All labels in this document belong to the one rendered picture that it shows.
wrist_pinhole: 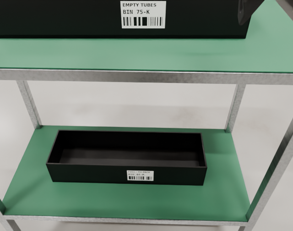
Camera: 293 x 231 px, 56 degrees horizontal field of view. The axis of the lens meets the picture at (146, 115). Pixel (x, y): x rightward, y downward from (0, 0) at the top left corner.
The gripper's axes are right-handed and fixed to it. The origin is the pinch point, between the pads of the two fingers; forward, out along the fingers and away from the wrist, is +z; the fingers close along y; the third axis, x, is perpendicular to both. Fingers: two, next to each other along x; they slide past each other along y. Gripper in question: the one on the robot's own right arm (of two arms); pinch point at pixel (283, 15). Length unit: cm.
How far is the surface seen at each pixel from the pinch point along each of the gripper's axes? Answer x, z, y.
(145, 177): 7, 77, 17
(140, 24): -18.7, 23.9, 17.4
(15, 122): -40, 143, 102
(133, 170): 5, 74, 21
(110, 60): -8.7, 22.9, 23.6
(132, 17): -19.4, 22.5, 19.3
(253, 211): 19, 69, -18
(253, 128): -33, 142, -51
